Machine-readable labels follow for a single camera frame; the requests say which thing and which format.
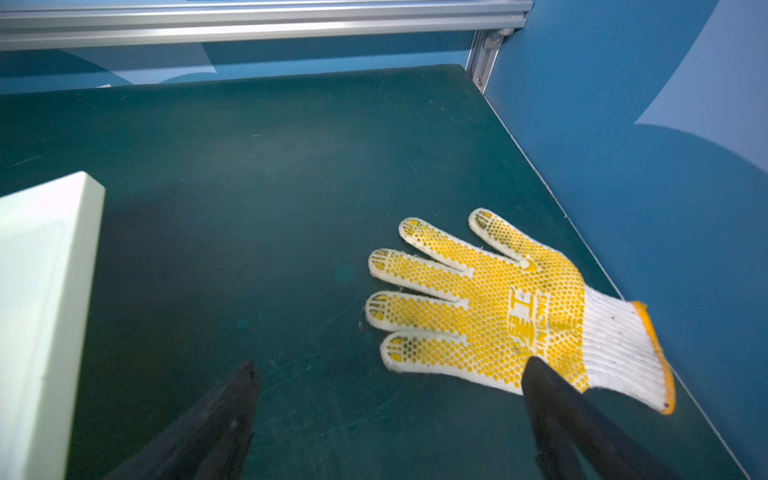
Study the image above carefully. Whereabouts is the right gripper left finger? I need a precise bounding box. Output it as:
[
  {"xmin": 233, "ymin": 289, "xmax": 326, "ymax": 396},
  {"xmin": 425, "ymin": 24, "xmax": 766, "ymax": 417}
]
[{"xmin": 107, "ymin": 361, "xmax": 261, "ymax": 479}]

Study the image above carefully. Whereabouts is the cream plastic wrap dispenser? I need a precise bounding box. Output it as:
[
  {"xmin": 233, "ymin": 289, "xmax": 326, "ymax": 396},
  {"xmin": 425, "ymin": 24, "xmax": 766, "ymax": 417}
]
[{"xmin": 1, "ymin": 172, "xmax": 105, "ymax": 479}]

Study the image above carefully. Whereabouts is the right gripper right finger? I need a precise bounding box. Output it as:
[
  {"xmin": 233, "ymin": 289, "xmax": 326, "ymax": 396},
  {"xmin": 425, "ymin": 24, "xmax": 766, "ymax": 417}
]
[{"xmin": 521, "ymin": 357, "xmax": 680, "ymax": 479}]

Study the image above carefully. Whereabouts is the yellow white work glove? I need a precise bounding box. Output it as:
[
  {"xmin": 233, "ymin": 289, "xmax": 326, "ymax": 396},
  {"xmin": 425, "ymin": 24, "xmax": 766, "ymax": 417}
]
[{"xmin": 365, "ymin": 208, "xmax": 676, "ymax": 415}]

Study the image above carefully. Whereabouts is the aluminium frame back bar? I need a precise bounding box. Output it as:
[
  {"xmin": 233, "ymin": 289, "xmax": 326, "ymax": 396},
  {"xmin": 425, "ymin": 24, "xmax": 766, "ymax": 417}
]
[{"xmin": 1, "ymin": 1, "xmax": 533, "ymax": 51}]

